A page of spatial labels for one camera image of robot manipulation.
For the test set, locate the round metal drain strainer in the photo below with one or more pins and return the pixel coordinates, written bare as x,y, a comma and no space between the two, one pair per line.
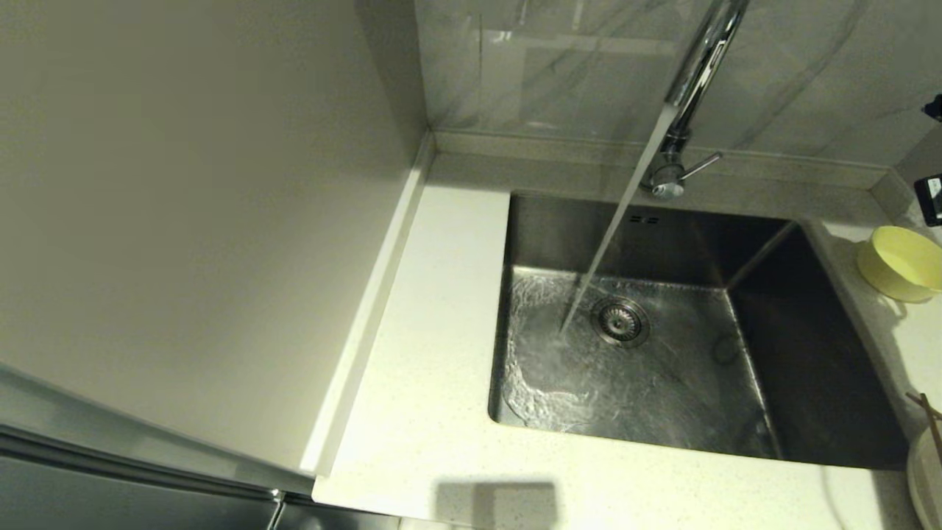
620,322

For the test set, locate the yellow plastic bowl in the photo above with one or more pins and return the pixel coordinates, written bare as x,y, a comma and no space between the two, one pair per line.
905,261

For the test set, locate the cream white round plate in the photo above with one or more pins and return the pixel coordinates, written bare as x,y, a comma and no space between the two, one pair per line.
929,486

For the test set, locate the chrome kitchen faucet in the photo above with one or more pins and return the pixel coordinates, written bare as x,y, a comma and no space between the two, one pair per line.
695,66

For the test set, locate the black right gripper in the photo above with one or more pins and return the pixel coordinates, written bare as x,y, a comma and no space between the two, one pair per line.
933,202

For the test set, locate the stainless steel sink basin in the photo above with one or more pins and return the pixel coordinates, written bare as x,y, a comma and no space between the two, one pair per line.
662,383

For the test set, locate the grey tall cabinet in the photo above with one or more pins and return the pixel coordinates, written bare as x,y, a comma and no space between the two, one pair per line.
184,221

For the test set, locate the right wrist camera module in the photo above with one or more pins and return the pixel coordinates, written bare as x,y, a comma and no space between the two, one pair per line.
935,109

